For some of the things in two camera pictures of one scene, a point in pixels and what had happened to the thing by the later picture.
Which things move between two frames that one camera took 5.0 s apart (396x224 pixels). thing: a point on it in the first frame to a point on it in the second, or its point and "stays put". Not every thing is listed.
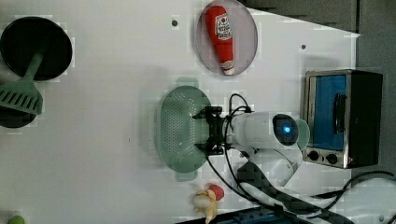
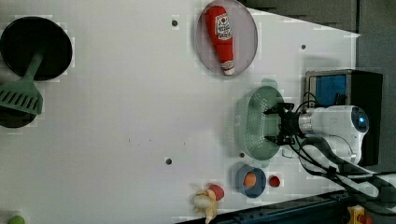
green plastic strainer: x=178 y=132 to x=261 y=124
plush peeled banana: x=205 y=201 stays put
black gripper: x=214 y=117 to x=289 y=124
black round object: x=13 y=118 stays put
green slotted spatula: x=22 y=94 stays put
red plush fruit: x=218 y=190 stays put
